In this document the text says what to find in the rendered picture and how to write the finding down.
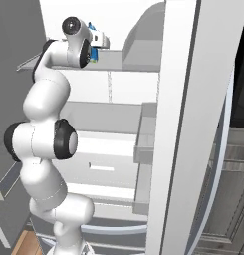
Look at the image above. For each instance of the blue and white milk carton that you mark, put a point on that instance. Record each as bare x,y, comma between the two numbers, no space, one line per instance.
94,56

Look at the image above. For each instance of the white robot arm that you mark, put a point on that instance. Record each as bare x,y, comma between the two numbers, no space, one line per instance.
44,99

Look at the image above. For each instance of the grey fridge shelf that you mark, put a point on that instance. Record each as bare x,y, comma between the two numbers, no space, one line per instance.
110,61

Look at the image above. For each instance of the large grey door bin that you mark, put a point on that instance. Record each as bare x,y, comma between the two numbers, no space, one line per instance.
143,43

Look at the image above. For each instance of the white fridge door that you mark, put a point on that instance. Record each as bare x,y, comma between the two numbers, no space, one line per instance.
183,109

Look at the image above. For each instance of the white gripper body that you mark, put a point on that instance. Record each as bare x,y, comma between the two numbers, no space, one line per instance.
101,38

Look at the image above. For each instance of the white fridge drawer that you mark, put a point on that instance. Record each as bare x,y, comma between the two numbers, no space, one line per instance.
107,151

